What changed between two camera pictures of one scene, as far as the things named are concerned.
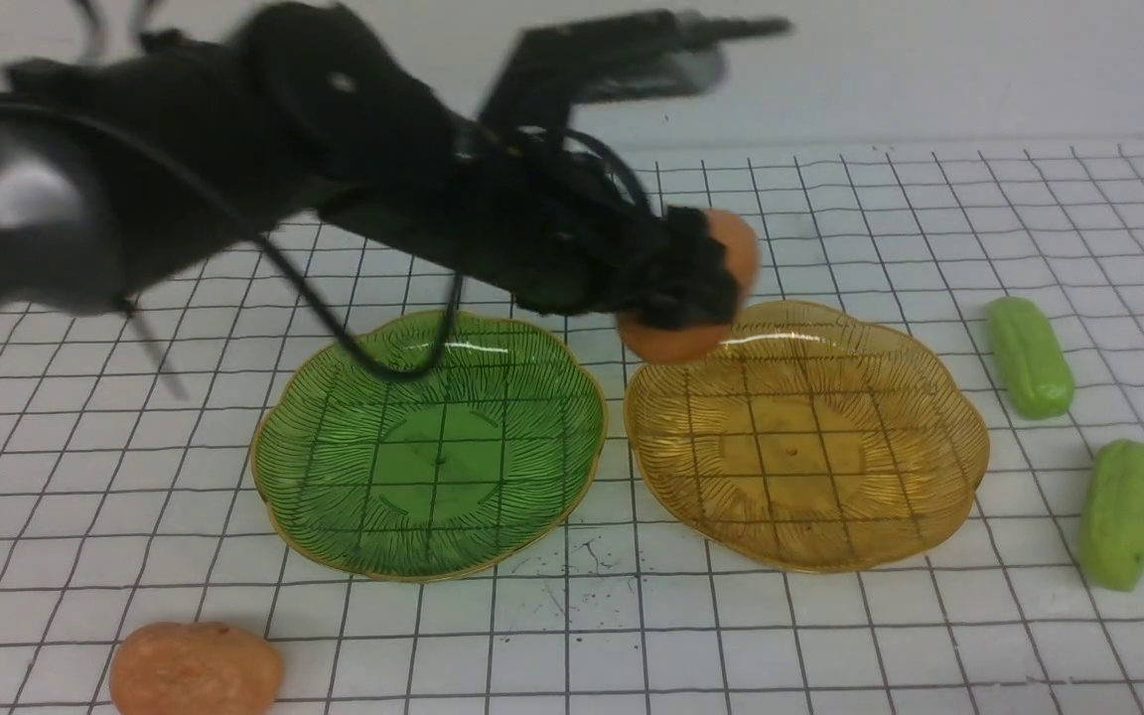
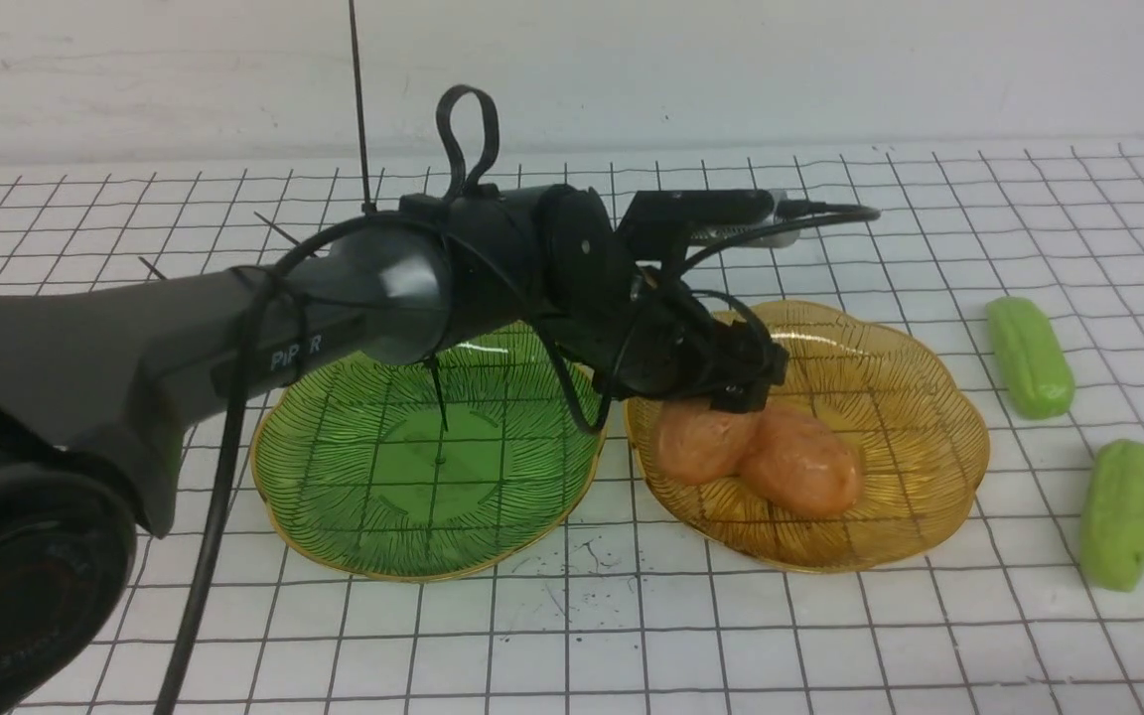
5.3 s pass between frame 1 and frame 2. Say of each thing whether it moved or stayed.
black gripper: moved
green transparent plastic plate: stayed
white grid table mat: stayed
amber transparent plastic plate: stayed
